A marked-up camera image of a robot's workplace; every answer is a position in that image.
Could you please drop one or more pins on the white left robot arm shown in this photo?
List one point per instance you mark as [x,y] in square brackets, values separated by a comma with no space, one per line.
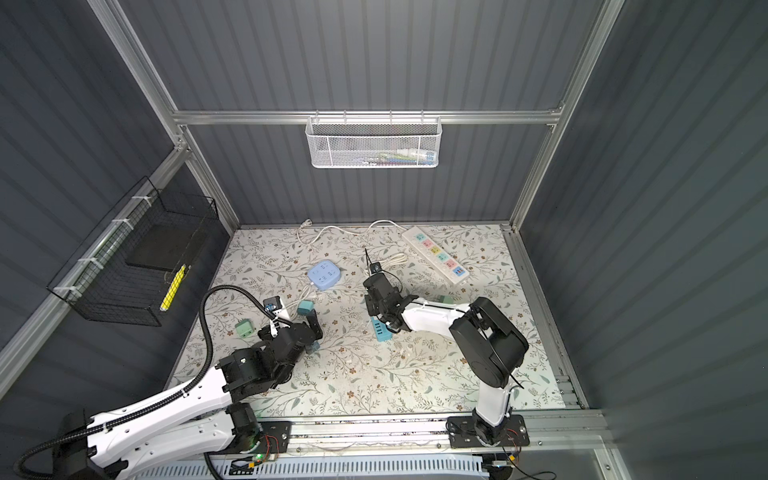
[207,417]

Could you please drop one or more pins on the light blue round power strip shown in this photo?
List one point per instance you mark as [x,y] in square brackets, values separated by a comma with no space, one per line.
[324,275]

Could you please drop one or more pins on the white wire wall basket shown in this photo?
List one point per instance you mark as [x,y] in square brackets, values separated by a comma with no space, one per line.
[368,144]

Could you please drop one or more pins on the long white power strip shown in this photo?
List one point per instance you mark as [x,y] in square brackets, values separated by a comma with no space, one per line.
[438,258]

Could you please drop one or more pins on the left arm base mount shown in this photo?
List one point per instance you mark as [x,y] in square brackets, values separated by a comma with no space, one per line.
[270,437]

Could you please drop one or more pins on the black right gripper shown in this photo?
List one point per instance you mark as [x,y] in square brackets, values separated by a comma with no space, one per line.
[371,306]

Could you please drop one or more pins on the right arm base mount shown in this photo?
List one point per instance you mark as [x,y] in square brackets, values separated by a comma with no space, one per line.
[474,432]

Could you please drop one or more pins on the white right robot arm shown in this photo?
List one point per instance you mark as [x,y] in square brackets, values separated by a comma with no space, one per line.
[490,343]

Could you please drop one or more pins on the teal blue power strip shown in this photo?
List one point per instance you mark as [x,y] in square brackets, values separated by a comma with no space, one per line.
[381,332]

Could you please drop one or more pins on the black wire side basket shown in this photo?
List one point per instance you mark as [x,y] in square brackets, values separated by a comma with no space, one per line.
[125,273]

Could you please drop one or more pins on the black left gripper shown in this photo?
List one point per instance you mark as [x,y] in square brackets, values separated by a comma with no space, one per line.
[314,324]

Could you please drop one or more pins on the yellow marker in basket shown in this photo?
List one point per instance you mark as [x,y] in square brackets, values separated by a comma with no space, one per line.
[174,286]

